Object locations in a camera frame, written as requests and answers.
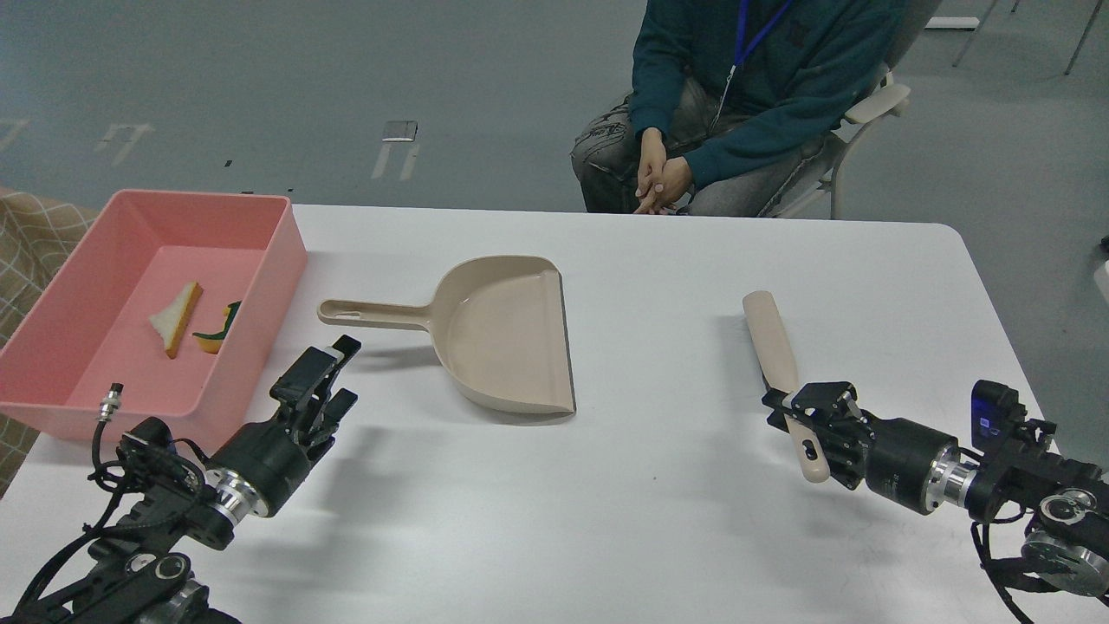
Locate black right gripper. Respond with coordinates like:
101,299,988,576
762,380,958,515

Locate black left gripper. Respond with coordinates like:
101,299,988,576
212,335,363,519

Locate beige hand brush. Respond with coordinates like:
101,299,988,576
743,289,831,484

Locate yellow green sponge piece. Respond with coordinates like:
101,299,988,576
191,301,242,354

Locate beige plastic dustpan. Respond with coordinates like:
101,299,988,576
317,254,577,415

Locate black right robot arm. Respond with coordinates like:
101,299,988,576
763,380,1106,623

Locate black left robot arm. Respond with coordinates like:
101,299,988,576
6,335,362,623

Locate pink plastic bin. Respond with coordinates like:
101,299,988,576
1,190,308,451

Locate person's clasped hands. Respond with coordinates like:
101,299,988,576
633,127,693,216

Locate grey floor plate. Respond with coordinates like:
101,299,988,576
380,120,419,143

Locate patterned beige cloth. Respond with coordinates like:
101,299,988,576
0,187,101,499

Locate person in teal sweater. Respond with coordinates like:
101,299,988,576
570,1,905,218

